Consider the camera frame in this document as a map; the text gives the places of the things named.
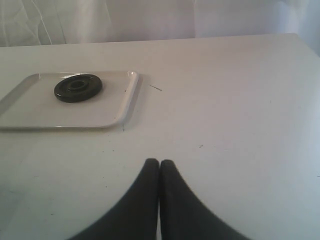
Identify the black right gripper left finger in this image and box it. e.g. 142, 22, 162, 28
71, 158, 160, 240

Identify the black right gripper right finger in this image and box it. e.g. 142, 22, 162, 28
159, 159, 247, 240

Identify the black weight plate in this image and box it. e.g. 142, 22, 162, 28
54, 74, 103, 103

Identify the white plastic tray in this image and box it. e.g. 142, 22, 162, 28
0, 70, 139, 131

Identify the white curtain backdrop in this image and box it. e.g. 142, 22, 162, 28
0, 0, 320, 52

